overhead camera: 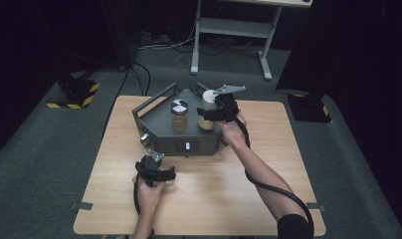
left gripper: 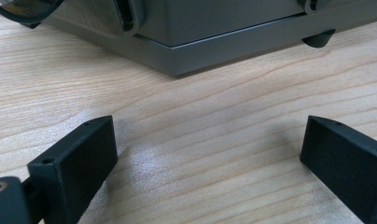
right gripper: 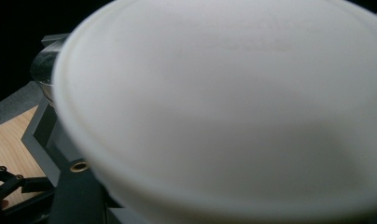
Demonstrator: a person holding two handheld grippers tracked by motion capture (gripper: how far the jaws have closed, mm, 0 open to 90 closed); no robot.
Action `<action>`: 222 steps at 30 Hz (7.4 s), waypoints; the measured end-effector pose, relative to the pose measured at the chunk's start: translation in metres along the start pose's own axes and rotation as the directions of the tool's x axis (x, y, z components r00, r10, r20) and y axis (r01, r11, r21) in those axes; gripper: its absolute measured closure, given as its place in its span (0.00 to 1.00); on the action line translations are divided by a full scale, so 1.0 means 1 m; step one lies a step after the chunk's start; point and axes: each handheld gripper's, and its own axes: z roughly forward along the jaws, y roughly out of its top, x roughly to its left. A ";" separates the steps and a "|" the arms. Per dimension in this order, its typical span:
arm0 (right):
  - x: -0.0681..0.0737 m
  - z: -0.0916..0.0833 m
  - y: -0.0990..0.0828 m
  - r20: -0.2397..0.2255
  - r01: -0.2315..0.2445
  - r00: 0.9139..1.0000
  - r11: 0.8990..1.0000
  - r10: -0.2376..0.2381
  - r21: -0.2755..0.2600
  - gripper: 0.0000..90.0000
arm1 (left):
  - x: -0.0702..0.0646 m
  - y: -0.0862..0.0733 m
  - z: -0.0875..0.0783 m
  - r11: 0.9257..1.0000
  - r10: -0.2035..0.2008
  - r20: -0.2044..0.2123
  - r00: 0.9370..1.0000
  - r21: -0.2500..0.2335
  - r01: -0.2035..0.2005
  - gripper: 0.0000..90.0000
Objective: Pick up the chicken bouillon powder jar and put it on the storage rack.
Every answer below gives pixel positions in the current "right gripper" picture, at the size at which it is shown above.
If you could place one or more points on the white plastic lid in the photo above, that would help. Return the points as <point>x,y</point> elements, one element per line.
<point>227,112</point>

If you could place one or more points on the dark round bowl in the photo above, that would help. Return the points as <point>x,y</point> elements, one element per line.
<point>45,67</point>

